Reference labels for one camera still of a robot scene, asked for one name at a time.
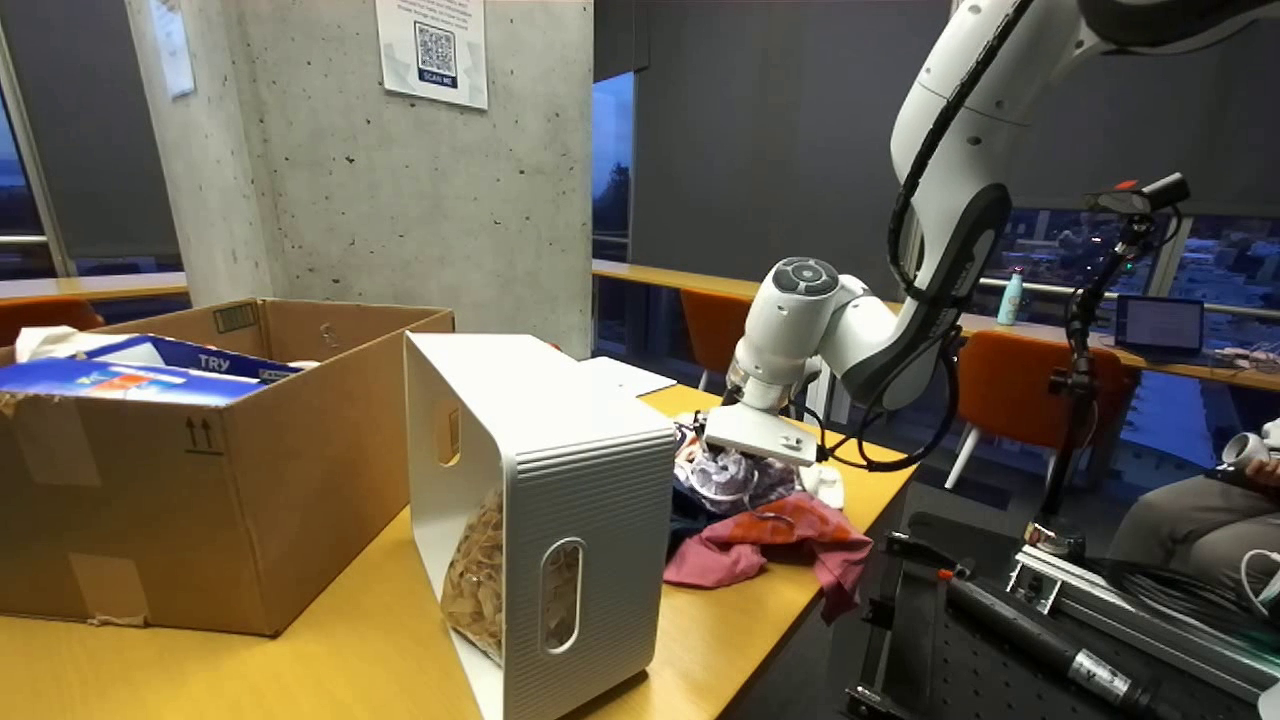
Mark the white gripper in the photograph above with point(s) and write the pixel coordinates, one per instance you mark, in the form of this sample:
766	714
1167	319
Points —
762	435

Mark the purple checkered cloth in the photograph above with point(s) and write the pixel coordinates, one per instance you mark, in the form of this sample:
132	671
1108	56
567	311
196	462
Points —
724	478

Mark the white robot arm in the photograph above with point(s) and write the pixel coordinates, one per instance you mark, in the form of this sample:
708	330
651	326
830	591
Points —
948	149

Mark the pink cloth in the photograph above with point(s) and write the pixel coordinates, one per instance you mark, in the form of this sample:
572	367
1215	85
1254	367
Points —
739	550

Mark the white plastic basket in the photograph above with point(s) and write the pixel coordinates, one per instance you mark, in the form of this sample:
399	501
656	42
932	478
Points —
520	459

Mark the orange chair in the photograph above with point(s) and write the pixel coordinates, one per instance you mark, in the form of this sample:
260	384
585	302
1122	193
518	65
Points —
714	330
1014	388

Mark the white paper notebook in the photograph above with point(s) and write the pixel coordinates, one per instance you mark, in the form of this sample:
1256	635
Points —
627	377

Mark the black metal rig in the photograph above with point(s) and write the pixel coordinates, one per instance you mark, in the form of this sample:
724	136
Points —
1125	640

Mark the small monitor screen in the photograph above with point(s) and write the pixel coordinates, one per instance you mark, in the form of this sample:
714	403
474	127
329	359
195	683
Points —
1162	326

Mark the paper sign with QR code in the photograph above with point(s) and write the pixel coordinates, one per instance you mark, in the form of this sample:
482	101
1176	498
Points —
432	48

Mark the blue box in carton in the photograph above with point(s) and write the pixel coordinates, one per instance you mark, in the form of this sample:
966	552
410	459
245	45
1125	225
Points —
145	371

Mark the brown cardboard box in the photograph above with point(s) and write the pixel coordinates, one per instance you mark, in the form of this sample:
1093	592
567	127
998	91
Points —
212	519

